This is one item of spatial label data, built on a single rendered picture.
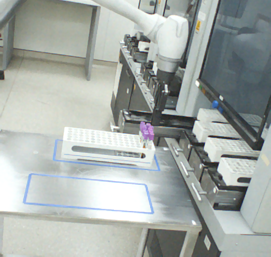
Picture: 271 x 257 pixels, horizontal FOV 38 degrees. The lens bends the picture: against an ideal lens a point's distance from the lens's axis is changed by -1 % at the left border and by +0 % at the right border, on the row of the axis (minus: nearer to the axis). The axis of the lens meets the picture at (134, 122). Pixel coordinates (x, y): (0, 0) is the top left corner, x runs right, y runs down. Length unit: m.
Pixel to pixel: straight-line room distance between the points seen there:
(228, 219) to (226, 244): 0.08
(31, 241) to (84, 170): 1.03
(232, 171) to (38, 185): 0.61
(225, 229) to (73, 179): 0.49
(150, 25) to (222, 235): 0.87
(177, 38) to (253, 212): 0.68
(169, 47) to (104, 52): 3.72
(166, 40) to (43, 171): 0.69
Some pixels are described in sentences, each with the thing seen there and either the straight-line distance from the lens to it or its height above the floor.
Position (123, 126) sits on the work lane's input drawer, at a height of 0.79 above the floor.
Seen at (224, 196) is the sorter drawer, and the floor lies 0.78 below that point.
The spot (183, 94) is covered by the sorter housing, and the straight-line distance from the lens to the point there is 1.97.
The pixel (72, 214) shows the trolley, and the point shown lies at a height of 0.82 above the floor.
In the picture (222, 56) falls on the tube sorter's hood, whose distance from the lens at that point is 1.58.
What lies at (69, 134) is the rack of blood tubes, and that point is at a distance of 1.28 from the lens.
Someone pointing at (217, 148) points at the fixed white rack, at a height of 0.86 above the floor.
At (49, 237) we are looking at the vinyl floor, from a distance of 2.21.
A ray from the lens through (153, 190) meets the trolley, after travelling 1.18.
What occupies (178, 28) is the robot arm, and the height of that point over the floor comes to 1.22.
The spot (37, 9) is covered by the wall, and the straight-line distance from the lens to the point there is 5.09.
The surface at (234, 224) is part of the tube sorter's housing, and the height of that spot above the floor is 0.73.
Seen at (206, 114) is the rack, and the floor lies 0.86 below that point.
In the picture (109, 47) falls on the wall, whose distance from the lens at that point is 5.19.
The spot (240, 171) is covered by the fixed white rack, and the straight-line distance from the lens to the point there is 1.34.
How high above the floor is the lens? 1.44
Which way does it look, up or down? 23 degrees down
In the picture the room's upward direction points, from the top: 11 degrees clockwise
